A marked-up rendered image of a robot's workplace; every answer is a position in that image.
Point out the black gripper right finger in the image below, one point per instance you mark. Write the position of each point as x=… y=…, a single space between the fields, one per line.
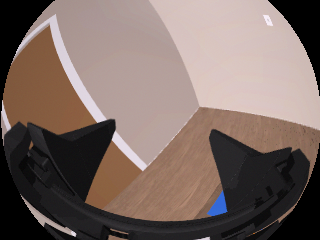
x=241 y=169

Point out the blue flat platform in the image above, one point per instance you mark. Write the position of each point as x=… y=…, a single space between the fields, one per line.
x=219 y=206

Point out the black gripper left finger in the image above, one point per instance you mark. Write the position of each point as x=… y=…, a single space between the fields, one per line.
x=77 y=154

